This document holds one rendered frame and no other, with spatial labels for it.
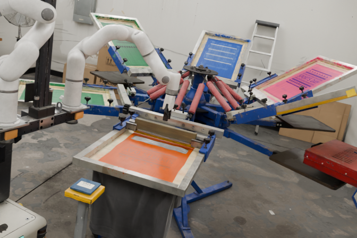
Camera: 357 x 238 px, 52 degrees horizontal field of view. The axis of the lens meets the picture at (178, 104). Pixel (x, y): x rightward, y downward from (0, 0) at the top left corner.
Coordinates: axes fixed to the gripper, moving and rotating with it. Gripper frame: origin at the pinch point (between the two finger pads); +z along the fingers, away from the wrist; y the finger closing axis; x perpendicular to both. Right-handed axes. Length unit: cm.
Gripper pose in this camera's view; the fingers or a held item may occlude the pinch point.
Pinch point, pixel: (167, 117)
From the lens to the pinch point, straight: 226.4
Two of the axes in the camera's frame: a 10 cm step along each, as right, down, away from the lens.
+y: -2.6, 2.1, -9.4
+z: -1.9, 9.5, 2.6
